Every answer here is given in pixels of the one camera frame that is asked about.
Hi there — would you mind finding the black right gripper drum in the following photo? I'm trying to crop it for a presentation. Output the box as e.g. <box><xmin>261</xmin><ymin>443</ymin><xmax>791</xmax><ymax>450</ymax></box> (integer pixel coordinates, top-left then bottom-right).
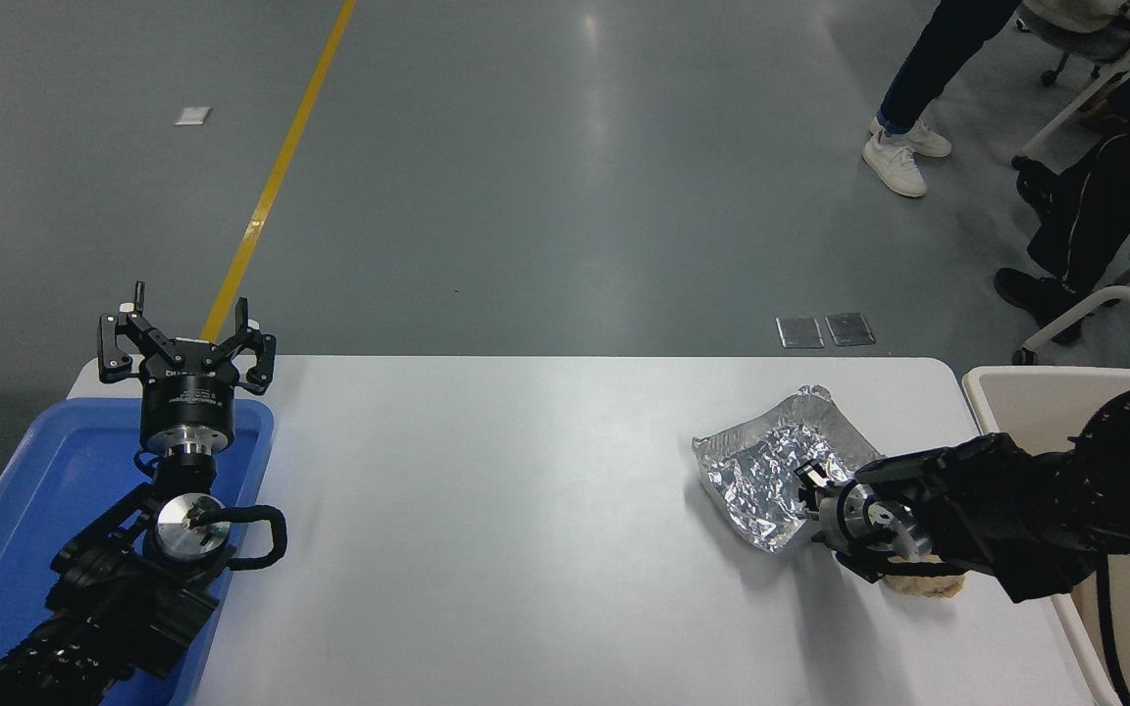
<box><xmin>810</xmin><ymin>479</ymin><xmax>860</xmax><ymax>556</ymax></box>

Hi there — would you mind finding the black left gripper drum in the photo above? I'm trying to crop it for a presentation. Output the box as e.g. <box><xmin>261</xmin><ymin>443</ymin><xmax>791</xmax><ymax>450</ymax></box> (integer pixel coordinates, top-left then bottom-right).
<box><xmin>140</xmin><ymin>367</ymin><xmax>236</xmax><ymax>439</ymax></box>

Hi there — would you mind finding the crinkled foil tray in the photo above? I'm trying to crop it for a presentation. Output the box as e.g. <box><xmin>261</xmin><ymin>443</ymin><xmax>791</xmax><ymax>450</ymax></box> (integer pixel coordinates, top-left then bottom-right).
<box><xmin>691</xmin><ymin>384</ymin><xmax>885</xmax><ymax>555</ymax></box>

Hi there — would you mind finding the crumpled tan paper ball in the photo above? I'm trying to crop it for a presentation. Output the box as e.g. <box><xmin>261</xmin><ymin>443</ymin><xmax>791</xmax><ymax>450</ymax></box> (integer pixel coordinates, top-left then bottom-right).
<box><xmin>881</xmin><ymin>571</ymin><xmax>966</xmax><ymax>599</ymax></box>

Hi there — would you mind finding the blue plastic tray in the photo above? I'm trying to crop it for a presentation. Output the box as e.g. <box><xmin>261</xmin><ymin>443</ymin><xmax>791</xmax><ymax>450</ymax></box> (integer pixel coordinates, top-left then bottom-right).
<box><xmin>0</xmin><ymin>397</ymin><xmax>277</xmax><ymax>706</ymax></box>

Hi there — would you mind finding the large pale plastic bin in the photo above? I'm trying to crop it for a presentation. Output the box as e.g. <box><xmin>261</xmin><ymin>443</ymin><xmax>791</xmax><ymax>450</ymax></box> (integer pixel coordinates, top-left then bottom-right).
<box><xmin>962</xmin><ymin>366</ymin><xmax>1130</xmax><ymax>706</ymax></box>

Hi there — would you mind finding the white frame rolling chair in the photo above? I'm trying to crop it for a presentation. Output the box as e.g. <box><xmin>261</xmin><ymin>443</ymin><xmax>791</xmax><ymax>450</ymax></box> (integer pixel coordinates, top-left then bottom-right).
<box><xmin>1011</xmin><ymin>0</ymin><xmax>1130</xmax><ymax>170</ymax></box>

